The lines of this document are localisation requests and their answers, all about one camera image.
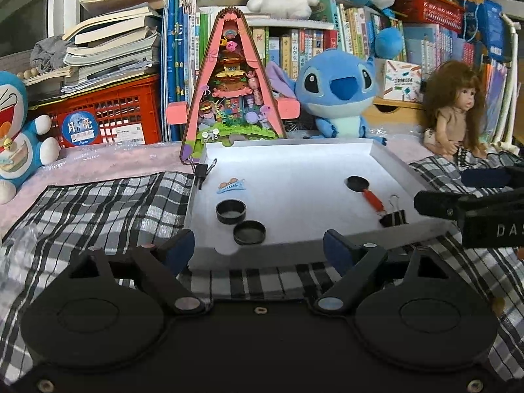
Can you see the grey cloth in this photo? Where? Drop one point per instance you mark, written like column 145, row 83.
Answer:
column 51, row 51

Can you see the white plastic pipe frame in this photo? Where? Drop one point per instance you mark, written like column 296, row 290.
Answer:
column 509, row 90

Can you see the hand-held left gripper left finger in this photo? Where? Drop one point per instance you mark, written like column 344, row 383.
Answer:
column 182, row 249

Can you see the row of upright shelf books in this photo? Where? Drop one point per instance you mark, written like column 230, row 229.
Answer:
column 286, row 49

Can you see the wooden drawer box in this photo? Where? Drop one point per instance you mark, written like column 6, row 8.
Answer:
column 376, row 118

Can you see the blue printed bag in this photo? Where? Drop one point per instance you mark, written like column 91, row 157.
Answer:
column 487, row 24

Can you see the blue robot cat plush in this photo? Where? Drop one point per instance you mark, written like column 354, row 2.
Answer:
column 16, row 147

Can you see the black white plaid blanket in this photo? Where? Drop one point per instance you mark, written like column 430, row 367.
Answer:
column 102, row 213

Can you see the clear plastic wrap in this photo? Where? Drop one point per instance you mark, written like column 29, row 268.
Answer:
column 18, row 254

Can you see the set of blue thin booklets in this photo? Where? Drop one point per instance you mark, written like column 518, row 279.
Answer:
column 178, row 69

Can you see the large black binder clip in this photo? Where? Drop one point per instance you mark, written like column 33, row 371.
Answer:
column 395, row 217

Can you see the white label printer box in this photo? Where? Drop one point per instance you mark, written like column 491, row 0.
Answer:
column 403, row 82

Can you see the pile of flat books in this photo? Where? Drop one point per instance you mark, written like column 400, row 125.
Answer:
column 110, row 49

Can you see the window with white frame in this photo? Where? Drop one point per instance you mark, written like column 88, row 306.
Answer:
column 24, row 12

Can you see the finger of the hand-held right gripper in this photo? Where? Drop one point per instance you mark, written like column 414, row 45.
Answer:
column 487, row 177
column 438, row 204

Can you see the red plastic basket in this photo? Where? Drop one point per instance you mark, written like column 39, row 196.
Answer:
column 430, row 10

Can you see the white cardboard box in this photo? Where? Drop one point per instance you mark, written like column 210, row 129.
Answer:
column 294, row 196

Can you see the blue alien plush toy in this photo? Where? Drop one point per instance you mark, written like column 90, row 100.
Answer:
column 339, row 102

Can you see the blue hair clip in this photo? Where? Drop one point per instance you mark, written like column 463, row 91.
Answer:
column 231, row 187

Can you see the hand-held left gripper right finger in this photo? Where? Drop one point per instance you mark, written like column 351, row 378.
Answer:
column 333, row 249

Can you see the small black binder clip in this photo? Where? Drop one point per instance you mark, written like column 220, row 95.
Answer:
column 200, row 172

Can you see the red plastic crate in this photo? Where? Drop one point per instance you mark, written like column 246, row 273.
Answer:
column 118, row 110

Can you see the pink triangular block house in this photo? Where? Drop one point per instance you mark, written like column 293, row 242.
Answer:
column 233, row 90

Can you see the brown haired doll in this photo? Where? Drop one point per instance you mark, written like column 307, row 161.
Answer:
column 450, row 118

